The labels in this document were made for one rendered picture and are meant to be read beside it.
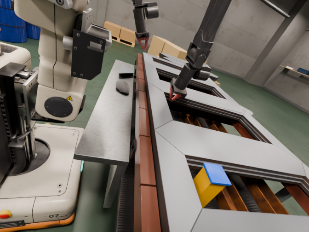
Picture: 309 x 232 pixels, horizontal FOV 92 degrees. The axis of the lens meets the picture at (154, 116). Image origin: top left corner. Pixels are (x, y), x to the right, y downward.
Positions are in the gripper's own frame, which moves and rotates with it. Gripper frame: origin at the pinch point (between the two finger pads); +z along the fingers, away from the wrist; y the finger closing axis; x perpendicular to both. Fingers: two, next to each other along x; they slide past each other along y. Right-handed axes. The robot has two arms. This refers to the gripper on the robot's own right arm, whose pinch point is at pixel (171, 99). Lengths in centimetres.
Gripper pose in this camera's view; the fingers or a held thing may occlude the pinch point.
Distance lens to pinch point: 77.3
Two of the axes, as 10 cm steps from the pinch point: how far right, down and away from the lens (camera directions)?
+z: -3.5, 6.4, 6.9
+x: -9.4, -2.2, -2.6
